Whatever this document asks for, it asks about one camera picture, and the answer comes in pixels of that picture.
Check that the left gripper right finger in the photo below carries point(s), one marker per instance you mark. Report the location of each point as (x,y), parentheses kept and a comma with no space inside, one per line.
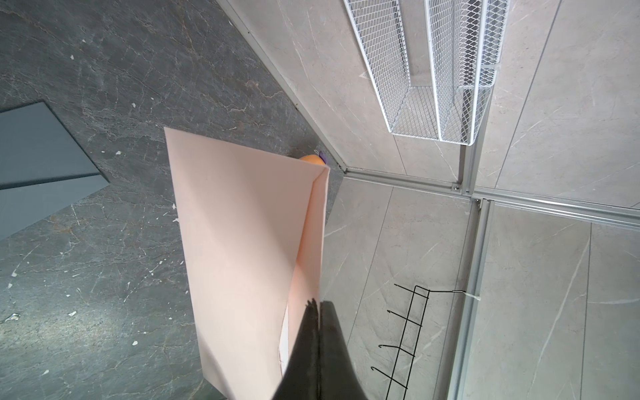
(337,378)

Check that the pink envelope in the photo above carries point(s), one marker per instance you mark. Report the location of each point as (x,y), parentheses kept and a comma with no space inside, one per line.
(252,227)

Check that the grey envelope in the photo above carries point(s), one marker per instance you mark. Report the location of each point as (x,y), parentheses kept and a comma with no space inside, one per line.
(36,148)
(24,206)

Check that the black wire hook rack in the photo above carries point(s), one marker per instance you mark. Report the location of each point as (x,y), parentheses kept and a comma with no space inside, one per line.
(405,350)

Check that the grey envelope upper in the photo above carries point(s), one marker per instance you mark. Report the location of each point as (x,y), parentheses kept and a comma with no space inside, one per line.
(36,148)

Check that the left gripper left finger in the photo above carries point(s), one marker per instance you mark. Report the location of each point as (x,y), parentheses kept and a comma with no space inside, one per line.
(301,378)

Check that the grey envelope lower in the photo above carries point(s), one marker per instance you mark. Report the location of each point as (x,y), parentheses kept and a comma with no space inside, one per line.
(24,206)

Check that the white wire mesh basket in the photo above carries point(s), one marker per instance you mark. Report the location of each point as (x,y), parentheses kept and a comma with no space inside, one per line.
(433,64)

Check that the orange shark plush toy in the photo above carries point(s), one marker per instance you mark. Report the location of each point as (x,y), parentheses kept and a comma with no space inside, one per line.
(317,158)

